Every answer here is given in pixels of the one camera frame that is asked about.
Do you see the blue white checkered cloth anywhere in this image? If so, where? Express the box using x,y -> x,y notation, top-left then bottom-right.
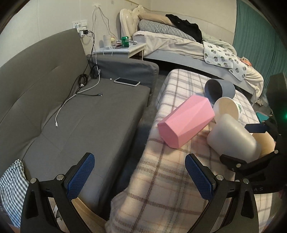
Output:
1,159 -> 29,228

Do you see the dark grey plastic cup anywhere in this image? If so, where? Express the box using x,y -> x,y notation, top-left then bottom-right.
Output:
204,79 -> 236,104

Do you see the white bedside table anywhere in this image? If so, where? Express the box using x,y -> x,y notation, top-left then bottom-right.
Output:
93,43 -> 146,60

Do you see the brown paper cup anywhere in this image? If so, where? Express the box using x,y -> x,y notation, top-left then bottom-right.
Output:
252,132 -> 276,158

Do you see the grey-white plastic cup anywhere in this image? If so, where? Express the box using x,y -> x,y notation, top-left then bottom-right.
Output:
207,114 -> 262,163

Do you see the white smartphone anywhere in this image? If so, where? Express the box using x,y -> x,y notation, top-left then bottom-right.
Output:
114,78 -> 141,87

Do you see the black charging cable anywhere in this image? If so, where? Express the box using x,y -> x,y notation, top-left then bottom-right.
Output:
65,30 -> 103,102

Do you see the grey sofa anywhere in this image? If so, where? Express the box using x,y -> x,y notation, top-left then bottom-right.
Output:
1,29 -> 159,215

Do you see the black clothing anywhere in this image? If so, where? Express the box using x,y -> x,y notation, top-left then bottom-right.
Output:
165,14 -> 203,43

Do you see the checkered grey pillow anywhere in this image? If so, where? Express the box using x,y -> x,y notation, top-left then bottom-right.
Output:
138,19 -> 196,42

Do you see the white charging cable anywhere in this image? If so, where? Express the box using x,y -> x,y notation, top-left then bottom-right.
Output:
54,6 -> 113,128

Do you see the bed with beige sheets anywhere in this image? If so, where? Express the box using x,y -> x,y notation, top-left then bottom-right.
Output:
119,5 -> 264,102

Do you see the teal curtain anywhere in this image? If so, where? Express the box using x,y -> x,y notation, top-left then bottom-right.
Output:
233,1 -> 287,88

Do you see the white leaf-pattern mat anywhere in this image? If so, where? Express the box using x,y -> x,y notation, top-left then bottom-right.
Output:
203,42 -> 247,81

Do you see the pink faceted cup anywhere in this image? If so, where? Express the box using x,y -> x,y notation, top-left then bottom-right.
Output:
158,95 -> 215,149

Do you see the white wall power strip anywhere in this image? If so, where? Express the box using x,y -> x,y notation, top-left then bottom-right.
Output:
72,20 -> 88,37

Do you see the plaid blanket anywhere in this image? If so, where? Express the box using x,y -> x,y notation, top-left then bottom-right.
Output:
105,68 -> 273,233

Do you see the white paper cup green print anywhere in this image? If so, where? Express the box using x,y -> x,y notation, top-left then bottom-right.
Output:
213,97 -> 243,122

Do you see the green can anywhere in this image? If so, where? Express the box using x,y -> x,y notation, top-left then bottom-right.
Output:
121,36 -> 129,48

